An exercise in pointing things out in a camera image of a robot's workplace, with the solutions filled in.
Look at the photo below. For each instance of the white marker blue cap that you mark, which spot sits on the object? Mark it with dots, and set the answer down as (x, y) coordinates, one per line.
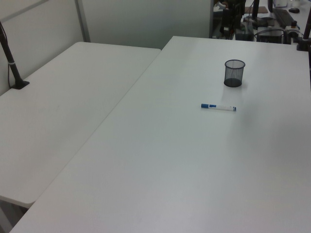
(218, 107)

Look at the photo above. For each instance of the black mesh pen cup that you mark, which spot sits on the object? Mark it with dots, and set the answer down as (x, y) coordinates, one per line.
(233, 81)

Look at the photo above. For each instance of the white side table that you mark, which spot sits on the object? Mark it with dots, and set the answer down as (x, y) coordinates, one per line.
(60, 109)

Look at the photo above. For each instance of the dark equipment rack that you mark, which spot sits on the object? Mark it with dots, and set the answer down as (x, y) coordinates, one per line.
(226, 18)

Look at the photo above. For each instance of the dark green box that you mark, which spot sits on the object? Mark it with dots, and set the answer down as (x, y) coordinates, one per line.
(244, 32)

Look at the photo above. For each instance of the dark electronics box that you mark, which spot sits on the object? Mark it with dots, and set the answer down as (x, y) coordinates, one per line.
(269, 36)

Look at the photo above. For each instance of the black monitor stand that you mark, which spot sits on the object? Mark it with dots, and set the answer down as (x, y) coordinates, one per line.
(255, 9)

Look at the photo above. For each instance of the brown pad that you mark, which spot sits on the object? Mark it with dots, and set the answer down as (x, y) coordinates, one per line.
(262, 9)

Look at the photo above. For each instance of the black keyboard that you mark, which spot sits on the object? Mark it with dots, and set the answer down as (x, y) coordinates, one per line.
(283, 17)

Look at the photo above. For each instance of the grey box black knob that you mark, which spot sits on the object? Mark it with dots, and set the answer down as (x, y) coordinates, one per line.
(292, 30)

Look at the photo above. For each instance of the black clamp stand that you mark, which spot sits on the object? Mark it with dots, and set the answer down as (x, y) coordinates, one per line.
(302, 44)

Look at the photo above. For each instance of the white box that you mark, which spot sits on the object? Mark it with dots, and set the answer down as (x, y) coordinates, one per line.
(279, 3)

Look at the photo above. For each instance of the black computer mouse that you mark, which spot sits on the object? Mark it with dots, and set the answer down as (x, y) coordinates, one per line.
(294, 10)

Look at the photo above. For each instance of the black camera stand pole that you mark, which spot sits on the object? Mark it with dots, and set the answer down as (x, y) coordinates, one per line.
(21, 85)

